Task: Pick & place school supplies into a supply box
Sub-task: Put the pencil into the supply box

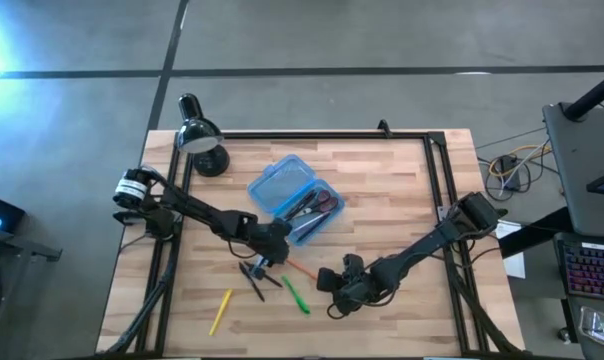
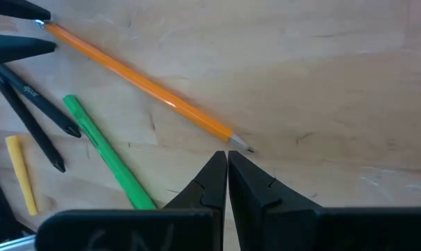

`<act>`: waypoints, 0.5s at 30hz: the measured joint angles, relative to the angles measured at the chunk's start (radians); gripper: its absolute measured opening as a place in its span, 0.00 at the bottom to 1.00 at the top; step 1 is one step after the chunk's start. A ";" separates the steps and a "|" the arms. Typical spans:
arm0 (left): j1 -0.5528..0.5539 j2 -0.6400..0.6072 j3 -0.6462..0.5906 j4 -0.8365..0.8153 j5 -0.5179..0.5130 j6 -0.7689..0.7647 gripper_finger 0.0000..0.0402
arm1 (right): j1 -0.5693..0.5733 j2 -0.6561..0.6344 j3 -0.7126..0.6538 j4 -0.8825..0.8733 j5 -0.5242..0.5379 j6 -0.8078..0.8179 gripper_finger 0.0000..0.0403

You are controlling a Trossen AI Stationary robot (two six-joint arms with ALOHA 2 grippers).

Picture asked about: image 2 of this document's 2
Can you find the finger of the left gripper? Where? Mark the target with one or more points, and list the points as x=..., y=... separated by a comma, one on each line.
x=15, y=7
x=12, y=49

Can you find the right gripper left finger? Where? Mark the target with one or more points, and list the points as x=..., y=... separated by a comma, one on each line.
x=161, y=230

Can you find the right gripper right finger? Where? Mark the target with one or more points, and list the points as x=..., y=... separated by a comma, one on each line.
x=301, y=230

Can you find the black pen with white print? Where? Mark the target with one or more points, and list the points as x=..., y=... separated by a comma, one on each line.
x=39, y=101

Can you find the green marker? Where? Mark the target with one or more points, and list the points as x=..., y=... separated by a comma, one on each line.
x=106, y=150

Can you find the yellow highlighter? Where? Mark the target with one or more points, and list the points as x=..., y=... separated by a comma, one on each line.
x=21, y=174

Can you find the orange pencil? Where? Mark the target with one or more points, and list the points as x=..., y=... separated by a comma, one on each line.
x=144, y=84

